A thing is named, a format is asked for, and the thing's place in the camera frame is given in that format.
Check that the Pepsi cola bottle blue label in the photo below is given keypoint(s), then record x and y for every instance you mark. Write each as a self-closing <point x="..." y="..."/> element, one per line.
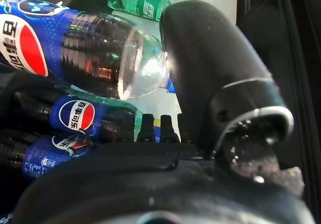
<point x="57" y="153"/>
<point x="87" y="53"/>
<point x="75" y="116"/>

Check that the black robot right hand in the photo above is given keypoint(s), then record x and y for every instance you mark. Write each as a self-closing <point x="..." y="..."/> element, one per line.
<point x="213" y="58"/>

